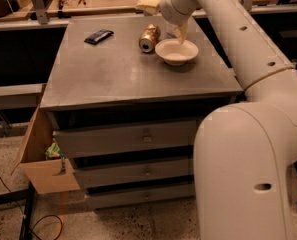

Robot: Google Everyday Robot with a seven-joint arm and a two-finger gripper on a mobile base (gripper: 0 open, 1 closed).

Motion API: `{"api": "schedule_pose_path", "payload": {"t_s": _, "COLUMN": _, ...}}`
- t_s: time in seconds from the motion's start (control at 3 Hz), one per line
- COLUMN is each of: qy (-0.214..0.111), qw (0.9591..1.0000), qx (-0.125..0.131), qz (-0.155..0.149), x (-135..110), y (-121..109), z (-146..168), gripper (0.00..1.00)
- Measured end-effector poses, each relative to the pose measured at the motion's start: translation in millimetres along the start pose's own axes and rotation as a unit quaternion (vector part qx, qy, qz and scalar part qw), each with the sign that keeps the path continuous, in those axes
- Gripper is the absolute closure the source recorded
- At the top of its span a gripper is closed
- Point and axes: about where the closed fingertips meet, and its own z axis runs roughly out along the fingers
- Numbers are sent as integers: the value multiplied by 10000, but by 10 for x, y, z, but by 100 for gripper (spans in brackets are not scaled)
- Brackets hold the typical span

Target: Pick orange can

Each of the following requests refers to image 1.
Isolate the black snack bar wrapper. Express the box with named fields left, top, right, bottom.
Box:
left=84, top=29, right=114, bottom=45

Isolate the black floor cable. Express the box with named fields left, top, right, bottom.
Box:
left=0, top=160, right=64, bottom=240

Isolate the orange soda can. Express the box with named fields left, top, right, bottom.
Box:
left=139, top=24, right=161, bottom=53

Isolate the middle grey drawer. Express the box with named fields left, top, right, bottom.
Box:
left=73, top=157, right=193, bottom=189

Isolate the brown cardboard box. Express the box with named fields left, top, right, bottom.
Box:
left=12, top=108, right=80, bottom=194

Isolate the grey drawer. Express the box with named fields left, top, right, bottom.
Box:
left=73, top=157, right=193, bottom=189
left=54, top=120, right=197, bottom=158
left=85, top=183, right=195, bottom=209

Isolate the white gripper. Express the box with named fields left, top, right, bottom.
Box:
left=135, top=0, right=200, bottom=44

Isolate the top grey drawer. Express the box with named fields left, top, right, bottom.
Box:
left=54, top=120, right=197, bottom=158

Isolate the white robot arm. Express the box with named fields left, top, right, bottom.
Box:
left=136, top=0, right=297, bottom=240

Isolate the clear plastic water bottle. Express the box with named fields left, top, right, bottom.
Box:
left=165, top=22, right=176, bottom=38

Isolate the green snack bag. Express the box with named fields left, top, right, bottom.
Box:
left=45, top=142, right=63, bottom=160

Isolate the black metal stand leg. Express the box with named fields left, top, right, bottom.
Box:
left=0, top=184, right=36, bottom=240

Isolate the bottom grey drawer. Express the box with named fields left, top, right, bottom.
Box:
left=85, top=183, right=195, bottom=209

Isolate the grey drawer cabinet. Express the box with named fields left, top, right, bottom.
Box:
left=41, top=16, right=242, bottom=196

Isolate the white paper bowl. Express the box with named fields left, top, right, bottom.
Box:
left=155, top=39, right=199, bottom=66

